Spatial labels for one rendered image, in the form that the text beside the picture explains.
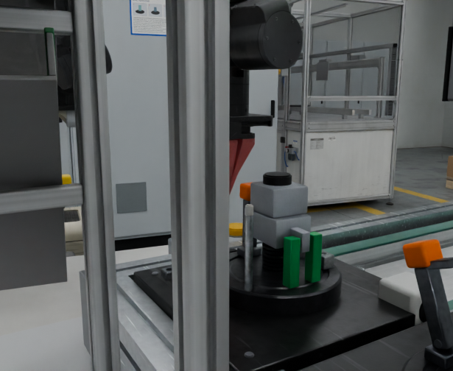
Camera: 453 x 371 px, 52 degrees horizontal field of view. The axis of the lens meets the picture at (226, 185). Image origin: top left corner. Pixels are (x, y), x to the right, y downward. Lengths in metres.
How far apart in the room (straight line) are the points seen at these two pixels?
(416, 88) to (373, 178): 5.86
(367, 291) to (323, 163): 4.18
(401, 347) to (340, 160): 4.40
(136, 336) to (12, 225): 0.15
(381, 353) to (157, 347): 0.19
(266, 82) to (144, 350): 3.39
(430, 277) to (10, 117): 0.30
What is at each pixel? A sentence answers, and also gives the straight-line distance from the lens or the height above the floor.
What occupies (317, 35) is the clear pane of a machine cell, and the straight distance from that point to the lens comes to 4.61.
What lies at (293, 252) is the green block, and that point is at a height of 1.03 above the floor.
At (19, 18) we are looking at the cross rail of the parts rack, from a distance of 0.34.
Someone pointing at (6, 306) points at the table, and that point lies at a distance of 0.80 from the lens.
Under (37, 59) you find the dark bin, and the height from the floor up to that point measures 1.20.
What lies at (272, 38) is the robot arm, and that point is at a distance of 0.49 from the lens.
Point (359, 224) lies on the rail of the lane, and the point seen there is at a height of 0.96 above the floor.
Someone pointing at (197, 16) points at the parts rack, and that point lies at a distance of 0.19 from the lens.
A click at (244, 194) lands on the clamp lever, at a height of 1.06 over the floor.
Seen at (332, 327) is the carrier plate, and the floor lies 0.97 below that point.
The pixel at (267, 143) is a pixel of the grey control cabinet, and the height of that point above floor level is 0.77.
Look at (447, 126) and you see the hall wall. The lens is 11.27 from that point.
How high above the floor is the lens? 1.18
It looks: 11 degrees down
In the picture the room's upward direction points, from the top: straight up
